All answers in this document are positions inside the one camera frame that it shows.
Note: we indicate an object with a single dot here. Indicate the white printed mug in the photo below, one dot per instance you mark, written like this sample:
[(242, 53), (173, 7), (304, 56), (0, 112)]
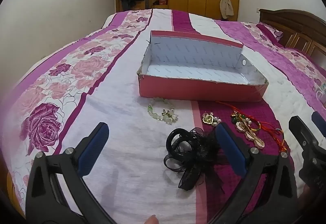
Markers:
[(321, 94)]

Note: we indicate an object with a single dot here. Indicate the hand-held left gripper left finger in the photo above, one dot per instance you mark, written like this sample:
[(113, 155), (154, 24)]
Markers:
[(93, 149)]

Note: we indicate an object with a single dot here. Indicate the wooden headboard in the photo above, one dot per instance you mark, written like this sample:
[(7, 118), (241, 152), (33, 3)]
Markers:
[(300, 28)]

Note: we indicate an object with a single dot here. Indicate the beige hanging cloth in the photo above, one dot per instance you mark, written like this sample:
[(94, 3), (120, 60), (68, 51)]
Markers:
[(226, 5)]

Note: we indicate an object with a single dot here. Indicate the purple pillow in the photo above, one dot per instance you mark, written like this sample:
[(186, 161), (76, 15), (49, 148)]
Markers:
[(270, 31)]

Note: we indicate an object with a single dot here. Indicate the red box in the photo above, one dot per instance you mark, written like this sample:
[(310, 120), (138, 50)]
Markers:
[(163, 1)]

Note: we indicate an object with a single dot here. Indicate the pink cardboard box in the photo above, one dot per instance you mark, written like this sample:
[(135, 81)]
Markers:
[(203, 86)]

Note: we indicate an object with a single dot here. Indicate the gold pearl earring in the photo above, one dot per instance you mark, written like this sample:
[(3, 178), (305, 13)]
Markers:
[(216, 121)]

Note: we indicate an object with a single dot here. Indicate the floral purple bedspread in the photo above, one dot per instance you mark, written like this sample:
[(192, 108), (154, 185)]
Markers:
[(101, 86)]

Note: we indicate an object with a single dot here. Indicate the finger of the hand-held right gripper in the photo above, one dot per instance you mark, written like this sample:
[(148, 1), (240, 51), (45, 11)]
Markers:
[(301, 132), (319, 123)]

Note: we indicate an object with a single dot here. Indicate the person's left hand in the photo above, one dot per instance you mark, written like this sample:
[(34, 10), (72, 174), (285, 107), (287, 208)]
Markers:
[(152, 220)]

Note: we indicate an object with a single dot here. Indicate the pink flower hairpin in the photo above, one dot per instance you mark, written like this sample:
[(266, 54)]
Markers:
[(250, 135)]

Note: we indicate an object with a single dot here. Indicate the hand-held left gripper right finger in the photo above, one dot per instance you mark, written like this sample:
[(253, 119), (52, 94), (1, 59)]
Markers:
[(230, 149)]

